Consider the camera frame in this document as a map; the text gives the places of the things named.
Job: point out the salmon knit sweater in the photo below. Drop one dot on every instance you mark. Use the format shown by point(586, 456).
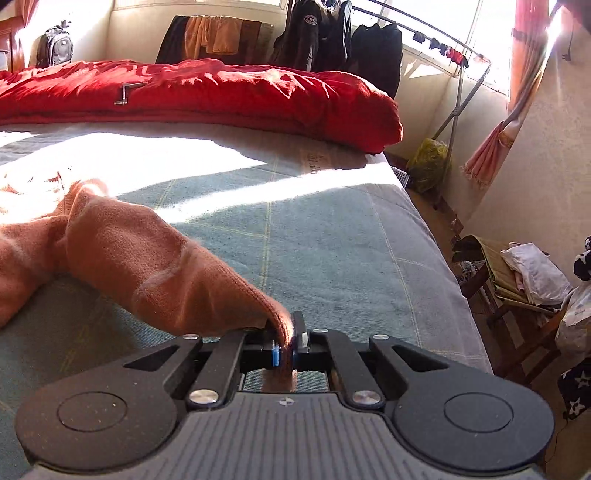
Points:
point(138, 258)

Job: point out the wooden stool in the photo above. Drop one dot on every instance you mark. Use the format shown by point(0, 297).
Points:
point(521, 332)

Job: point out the yellow plastic bag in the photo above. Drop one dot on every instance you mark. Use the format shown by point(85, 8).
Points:
point(429, 161)

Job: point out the red sock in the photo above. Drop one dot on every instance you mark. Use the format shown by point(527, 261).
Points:
point(456, 56)

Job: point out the dark hanging garment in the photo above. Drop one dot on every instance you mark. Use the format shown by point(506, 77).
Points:
point(173, 39)

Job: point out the orange hanging garment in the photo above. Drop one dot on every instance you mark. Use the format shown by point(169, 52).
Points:
point(212, 34)

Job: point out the olive cloth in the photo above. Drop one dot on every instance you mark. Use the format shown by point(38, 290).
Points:
point(489, 263)

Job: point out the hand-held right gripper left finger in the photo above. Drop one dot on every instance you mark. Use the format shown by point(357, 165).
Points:
point(276, 355)

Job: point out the bed with grey-green checked sheet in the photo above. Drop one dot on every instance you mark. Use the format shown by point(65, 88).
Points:
point(323, 230)

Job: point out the metal drying rack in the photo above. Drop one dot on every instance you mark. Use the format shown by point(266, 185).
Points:
point(461, 104)

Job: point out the brown hanging garment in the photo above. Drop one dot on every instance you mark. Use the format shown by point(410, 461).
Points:
point(256, 39)

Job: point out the grey backpack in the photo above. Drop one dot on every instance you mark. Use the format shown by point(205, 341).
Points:
point(55, 46)

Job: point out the white cloth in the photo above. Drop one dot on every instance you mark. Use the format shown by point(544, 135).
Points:
point(535, 272)

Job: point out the grey metal crank tool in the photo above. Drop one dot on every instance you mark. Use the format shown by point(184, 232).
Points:
point(123, 92)

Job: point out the white plastic bag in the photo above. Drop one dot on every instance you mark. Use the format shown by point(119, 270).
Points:
point(575, 323)

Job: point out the red duvet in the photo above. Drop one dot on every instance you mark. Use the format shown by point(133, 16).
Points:
point(231, 97)

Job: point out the tied pink curtain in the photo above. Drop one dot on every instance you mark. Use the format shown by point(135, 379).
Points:
point(489, 152)

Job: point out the dark hanging jackets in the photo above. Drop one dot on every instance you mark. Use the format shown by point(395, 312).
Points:
point(376, 55)

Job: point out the star-print dark cloth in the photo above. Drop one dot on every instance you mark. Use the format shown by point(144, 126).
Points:
point(577, 387)
point(583, 256)

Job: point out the dark hanging jacket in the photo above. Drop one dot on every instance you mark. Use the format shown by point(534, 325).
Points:
point(337, 37)

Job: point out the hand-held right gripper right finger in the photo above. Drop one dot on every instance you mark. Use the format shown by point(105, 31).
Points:
point(302, 356)

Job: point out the wooden headboard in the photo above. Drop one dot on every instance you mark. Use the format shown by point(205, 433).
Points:
point(11, 46)

